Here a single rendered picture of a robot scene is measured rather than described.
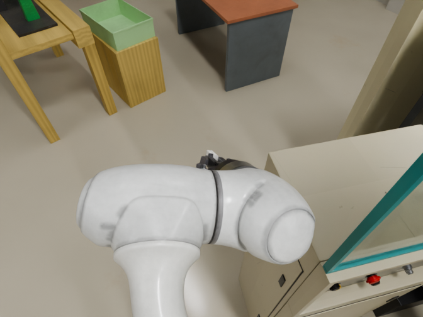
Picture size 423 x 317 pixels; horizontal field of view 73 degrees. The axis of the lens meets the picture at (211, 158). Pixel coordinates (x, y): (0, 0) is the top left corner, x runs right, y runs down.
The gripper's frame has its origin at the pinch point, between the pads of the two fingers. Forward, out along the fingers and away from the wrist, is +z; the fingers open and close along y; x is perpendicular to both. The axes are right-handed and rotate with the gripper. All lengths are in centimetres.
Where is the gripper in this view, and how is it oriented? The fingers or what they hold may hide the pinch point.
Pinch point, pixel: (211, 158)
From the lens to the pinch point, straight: 72.2
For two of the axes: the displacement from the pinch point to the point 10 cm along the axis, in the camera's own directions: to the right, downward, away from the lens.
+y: 9.6, 0.9, 2.5
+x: 1.4, -9.7, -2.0
